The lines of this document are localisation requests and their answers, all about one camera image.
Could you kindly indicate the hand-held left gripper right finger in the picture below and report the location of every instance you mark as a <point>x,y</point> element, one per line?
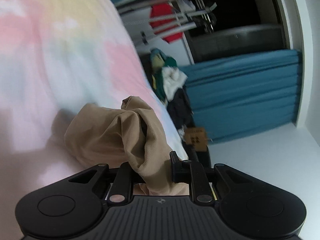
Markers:
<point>178,170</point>

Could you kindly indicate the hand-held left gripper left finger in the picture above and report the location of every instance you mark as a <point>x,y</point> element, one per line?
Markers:
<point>123,177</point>

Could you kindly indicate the khaki pants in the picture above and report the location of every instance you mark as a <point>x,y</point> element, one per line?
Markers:
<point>105,135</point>

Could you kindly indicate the black sofa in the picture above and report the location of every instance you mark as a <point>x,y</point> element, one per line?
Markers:
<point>202,157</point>

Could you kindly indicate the brown paper bag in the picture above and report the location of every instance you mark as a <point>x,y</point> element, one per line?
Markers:
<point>197,138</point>

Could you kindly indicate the green garment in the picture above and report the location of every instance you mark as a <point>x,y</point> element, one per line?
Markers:
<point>160,87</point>

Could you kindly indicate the white garment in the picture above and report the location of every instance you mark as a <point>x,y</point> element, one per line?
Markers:
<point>172,80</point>

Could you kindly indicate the blue curtain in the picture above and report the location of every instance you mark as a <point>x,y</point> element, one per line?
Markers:
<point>237,92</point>

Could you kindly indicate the yellow garment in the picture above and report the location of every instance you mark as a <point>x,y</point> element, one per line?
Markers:
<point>157,61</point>

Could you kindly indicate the light blue garment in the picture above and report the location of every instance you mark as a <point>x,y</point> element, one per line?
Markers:
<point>156,52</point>

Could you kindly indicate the bed with pastel sheet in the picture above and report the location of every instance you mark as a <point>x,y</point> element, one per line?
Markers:
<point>62,55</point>

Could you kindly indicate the garment steamer stand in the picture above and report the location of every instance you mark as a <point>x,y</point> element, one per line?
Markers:
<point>162,17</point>

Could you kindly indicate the red garment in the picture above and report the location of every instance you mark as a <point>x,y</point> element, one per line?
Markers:
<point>162,11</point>

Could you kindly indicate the dark window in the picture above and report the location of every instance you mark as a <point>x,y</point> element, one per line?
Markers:
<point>237,5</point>

